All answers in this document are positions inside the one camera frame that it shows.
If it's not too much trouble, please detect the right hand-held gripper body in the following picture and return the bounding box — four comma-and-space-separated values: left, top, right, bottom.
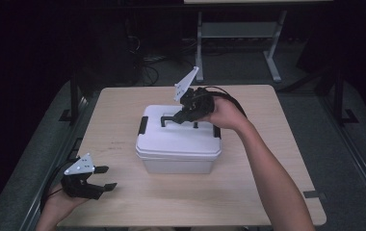
173, 65, 217, 124

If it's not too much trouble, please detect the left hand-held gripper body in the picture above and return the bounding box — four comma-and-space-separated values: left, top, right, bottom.
60, 152, 107, 201

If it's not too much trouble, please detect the white box lid black handle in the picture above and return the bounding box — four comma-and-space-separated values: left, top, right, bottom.
135, 104, 222, 162

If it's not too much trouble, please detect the white plastic storage box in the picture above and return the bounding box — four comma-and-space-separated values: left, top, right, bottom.
142, 156, 217, 175

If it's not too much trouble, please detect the person's left hand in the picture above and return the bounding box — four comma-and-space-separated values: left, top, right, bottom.
41, 184, 90, 223

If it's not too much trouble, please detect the person's right hand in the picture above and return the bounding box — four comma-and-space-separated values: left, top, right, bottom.
199, 95, 250, 131

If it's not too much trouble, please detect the black metal stand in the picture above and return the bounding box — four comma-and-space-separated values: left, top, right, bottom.
330, 64, 360, 126
59, 71, 83, 124

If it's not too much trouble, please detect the black tape strip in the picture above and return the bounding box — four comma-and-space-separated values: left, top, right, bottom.
302, 190, 327, 200

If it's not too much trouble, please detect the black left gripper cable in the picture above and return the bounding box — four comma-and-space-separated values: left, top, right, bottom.
39, 158, 76, 213

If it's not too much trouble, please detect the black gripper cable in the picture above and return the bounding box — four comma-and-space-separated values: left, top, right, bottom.
196, 86, 248, 118
39, 158, 76, 213

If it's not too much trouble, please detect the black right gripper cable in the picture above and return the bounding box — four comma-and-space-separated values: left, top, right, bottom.
196, 86, 248, 118

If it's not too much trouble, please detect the black rail bracket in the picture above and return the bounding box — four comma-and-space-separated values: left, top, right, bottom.
65, 138, 83, 162

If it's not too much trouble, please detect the grey metal rail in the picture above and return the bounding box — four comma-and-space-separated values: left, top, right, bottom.
319, 95, 366, 222
18, 92, 102, 231

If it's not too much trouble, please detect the tangle of floor cables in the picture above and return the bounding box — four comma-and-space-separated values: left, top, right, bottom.
126, 35, 198, 87

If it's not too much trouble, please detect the grey metal-frame table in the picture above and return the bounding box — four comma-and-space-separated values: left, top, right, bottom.
183, 0, 334, 84

